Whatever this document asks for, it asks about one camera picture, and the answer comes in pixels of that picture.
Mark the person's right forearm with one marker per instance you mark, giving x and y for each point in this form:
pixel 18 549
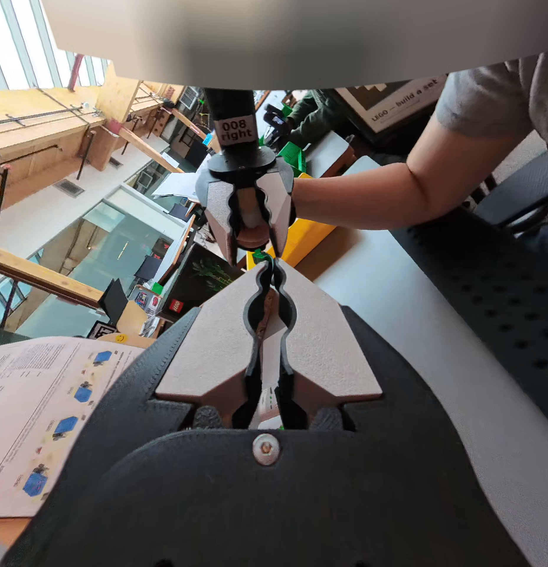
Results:
pixel 367 199

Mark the black perforated panel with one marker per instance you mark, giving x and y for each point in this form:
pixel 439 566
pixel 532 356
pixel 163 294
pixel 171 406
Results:
pixel 486 288

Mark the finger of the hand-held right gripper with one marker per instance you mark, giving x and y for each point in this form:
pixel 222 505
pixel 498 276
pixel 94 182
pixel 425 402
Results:
pixel 218 208
pixel 279 203

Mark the green plastic bin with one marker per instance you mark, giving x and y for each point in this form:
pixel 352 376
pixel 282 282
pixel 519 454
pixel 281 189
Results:
pixel 294 155

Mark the black framed marker sign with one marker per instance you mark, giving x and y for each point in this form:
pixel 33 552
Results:
pixel 402 106

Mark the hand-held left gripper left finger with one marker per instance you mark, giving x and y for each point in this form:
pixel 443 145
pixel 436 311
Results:
pixel 203 354

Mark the black bamboo lego set box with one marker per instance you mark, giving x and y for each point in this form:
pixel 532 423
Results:
pixel 198 288

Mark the green and tan lego sprout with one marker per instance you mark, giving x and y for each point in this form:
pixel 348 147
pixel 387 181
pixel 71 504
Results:
pixel 259 255

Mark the person's right hand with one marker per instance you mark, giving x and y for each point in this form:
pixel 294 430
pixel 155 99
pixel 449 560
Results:
pixel 251 237

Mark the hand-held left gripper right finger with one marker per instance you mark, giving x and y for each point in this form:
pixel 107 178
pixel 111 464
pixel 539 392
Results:
pixel 331 354

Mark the black office chair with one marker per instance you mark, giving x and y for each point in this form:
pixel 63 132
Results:
pixel 521 190

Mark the black and white marker tag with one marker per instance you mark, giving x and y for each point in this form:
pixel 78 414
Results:
pixel 101 331

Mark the lego instruction booklet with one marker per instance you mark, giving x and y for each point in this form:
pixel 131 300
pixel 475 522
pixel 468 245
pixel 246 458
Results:
pixel 270 398

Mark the yellow plastic bin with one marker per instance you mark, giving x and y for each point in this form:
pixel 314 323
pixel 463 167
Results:
pixel 309 239

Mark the person's grey printed shirt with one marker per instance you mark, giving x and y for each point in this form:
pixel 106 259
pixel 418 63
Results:
pixel 490 97

